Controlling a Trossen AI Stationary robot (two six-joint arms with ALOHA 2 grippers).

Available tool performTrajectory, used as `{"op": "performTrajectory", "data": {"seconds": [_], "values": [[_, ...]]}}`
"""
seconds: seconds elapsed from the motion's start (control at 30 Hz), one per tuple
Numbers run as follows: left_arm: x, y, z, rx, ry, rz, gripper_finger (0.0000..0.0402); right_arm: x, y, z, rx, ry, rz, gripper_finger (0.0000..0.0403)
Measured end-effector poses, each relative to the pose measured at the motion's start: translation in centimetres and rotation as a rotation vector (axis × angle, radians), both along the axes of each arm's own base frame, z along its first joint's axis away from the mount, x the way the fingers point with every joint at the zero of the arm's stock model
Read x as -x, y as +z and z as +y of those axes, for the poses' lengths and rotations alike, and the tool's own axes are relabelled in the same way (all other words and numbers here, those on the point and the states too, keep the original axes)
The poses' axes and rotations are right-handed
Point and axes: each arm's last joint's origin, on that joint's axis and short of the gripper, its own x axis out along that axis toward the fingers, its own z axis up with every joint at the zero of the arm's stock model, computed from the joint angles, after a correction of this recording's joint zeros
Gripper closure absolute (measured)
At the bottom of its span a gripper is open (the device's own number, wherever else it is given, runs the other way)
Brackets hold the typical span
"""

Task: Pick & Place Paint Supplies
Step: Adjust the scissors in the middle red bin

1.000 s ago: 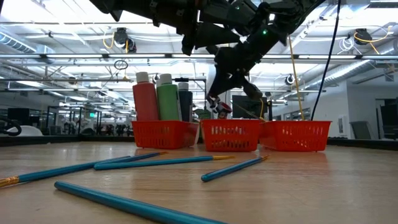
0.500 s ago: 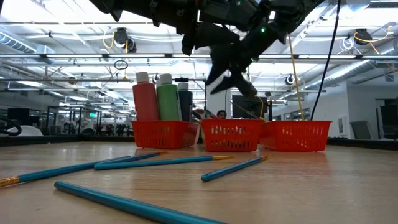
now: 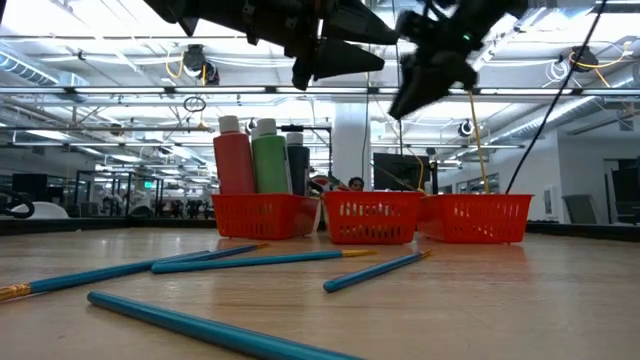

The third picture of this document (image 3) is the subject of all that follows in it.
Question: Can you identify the small black monitor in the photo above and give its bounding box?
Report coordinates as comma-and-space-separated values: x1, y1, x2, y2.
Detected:
10, 173, 50, 196

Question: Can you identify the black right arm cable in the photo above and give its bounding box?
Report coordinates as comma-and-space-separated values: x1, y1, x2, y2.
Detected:
503, 0, 610, 197

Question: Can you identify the red plastic basket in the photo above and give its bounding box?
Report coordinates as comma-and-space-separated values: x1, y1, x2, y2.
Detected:
210, 193, 321, 240
417, 193, 534, 245
322, 191, 426, 246

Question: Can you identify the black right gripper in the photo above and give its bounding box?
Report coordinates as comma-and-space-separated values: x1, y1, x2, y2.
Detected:
387, 7, 481, 122

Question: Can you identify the green paint bottle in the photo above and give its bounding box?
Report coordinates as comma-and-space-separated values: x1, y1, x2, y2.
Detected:
251, 117, 291, 195

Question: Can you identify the grey office chair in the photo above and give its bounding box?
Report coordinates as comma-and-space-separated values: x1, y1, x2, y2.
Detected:
561, 193, 600, 226

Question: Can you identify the white square column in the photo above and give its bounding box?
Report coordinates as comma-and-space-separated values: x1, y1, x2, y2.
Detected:
331, 102, 373, 194

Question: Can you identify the white rounded object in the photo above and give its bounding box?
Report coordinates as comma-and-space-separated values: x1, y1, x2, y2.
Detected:
13, 201, 70, 222

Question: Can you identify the red paint bottle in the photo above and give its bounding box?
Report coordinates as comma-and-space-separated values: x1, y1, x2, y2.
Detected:
213, 115, 257, 196

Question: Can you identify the dark blue paint bottle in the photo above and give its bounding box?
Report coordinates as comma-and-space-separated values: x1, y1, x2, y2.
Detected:
285, 132, 311, 197

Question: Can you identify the yellow cable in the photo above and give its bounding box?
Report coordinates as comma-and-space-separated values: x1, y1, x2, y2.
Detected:
467, 89, 492, 196

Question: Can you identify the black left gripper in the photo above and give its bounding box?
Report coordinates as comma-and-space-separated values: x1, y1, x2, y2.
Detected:
238, 0, 400, 92

